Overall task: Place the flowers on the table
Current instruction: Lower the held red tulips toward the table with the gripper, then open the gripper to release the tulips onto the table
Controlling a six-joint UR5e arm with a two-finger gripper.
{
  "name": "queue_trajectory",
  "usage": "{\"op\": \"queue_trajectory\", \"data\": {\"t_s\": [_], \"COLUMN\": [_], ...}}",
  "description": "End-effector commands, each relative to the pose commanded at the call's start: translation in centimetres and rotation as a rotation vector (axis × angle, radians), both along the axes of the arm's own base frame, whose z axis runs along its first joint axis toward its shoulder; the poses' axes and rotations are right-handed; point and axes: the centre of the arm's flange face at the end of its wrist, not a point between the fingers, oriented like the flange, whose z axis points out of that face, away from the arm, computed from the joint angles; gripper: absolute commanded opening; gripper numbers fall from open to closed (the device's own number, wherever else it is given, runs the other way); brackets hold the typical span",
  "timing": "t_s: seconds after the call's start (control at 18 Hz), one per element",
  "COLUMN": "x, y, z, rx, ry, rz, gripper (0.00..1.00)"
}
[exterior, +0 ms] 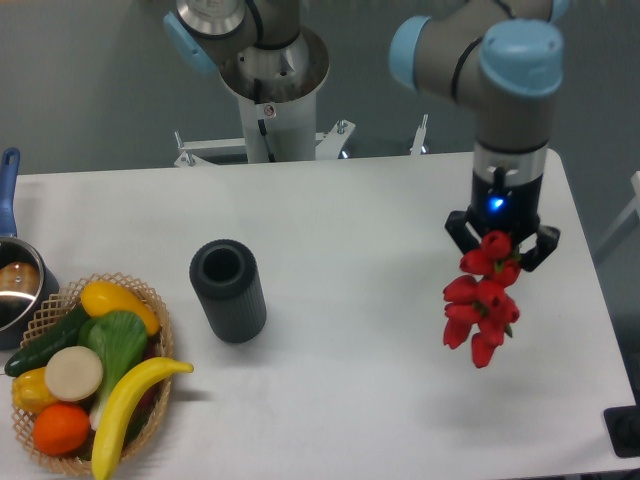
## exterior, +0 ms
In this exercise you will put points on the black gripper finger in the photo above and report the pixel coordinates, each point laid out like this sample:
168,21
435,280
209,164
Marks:
466,229
546,242

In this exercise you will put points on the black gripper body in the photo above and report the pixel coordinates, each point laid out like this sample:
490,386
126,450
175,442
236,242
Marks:
514,209

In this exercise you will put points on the red tulip bouquet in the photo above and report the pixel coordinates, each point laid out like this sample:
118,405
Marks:
477,307

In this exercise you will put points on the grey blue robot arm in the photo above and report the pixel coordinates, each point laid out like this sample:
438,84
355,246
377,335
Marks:
500,59

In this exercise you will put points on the black device at table edge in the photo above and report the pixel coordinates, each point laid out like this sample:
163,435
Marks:
623,428

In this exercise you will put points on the dark grey ribbed vase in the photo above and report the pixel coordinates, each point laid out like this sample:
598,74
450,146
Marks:
225,277

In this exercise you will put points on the green bok choy toy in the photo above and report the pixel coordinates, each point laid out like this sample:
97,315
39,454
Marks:
119,338

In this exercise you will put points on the yellow squash toy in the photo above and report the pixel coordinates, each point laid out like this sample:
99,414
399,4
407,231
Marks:
99,298

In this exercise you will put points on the yellow plastic banana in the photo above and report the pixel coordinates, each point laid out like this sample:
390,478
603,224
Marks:
111,432

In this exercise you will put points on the beige round disc toy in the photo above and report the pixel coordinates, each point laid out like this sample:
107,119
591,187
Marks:
73,374

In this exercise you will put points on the woven wicker basket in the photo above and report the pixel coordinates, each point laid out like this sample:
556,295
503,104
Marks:
147,419

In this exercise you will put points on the dark green cucumber toy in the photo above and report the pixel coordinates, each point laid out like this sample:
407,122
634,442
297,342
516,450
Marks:
38,352

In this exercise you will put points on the orange plastic fruit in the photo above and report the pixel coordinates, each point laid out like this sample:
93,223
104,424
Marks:
60,429

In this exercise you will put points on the yellow bell pepper toy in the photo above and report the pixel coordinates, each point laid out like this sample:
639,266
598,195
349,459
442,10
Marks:
30,392

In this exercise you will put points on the white frame at right edge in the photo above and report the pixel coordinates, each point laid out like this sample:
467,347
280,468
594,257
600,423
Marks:
622,225

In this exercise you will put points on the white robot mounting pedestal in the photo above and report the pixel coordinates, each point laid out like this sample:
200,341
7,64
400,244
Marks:
276,94

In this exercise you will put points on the blue handled saucepan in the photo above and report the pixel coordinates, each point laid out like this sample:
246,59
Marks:
26,281

